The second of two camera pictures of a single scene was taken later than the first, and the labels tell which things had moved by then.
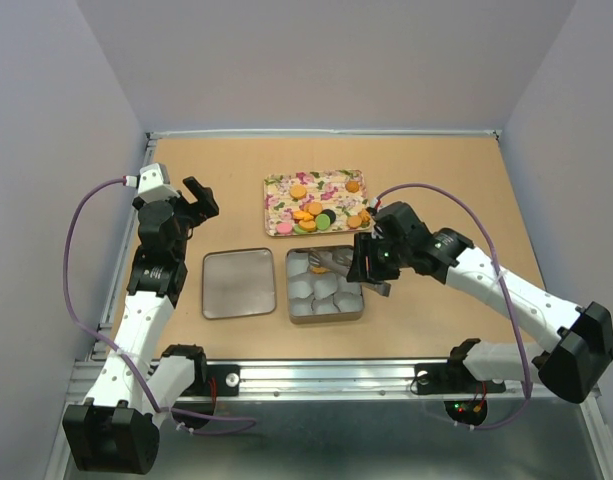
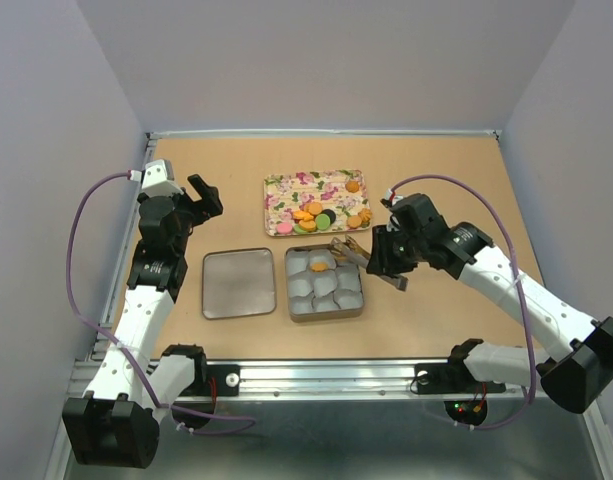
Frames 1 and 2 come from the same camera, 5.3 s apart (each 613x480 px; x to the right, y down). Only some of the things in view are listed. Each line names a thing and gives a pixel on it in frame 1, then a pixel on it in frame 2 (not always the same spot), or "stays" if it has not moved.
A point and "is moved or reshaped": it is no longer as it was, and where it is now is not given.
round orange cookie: x=297 y=191 -> x=319 y=267
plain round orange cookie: x=354 y=221 stays
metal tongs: x=339 y=262 is moved or reshaped
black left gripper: x=205 y=206 stays
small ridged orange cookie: x=352 y=186 stays
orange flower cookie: x=365 y=215 stays
